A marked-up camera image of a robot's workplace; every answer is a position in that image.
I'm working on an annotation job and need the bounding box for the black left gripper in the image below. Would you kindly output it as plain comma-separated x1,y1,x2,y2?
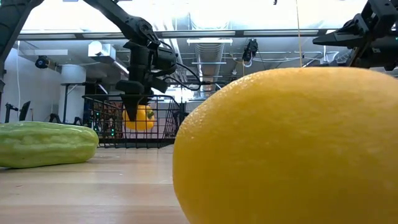
115,40,169,122

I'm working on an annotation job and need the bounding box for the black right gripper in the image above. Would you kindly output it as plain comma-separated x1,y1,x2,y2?
312,0,398,71

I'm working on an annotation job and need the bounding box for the yellow bell pepper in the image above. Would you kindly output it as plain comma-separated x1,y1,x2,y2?
122,104,155,131

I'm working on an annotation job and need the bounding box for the pale green cucumber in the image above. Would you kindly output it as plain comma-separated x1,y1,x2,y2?
0,121,100,169

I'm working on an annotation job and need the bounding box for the white ceiling ventilation unit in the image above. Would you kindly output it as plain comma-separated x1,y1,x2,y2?
88,40,116,58

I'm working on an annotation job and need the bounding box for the black hanging ceiling device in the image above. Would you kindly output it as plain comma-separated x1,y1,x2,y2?
241,38,259,68

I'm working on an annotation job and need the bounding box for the round black ceiling device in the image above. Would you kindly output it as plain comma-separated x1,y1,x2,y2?
34,55,50,70

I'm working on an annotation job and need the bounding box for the white ceiling light fixture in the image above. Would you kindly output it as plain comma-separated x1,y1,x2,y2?
186,37,233,47

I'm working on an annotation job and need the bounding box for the overhead bar with light strips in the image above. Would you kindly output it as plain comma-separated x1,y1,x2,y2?
17,29,338,40

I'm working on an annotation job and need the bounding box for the black monitor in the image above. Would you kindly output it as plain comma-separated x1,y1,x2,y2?
19,100,31,122

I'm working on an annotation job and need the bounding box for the yellow lemon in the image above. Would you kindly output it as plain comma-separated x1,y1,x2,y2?
172,67,398,224

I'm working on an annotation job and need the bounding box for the dark wire basket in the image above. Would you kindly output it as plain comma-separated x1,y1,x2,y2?
81,94,185,149

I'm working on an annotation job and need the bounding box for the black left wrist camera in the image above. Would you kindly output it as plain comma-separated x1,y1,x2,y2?
152,46,178,77

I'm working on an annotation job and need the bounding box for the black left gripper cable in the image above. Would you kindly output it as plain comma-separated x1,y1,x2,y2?
161,40,215,91

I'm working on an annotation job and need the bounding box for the ribbed silver air duct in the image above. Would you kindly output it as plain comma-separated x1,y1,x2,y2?
194,42,225,94

